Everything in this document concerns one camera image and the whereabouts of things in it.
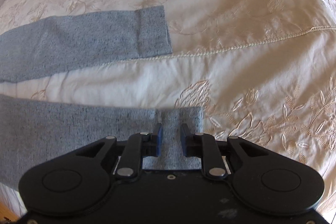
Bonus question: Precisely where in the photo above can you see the grey blue speckled pants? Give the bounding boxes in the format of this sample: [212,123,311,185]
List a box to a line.
[1,6,203,189]

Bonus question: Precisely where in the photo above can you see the cream embroidered bedspread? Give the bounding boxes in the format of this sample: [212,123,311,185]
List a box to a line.
[1,0,335,223]

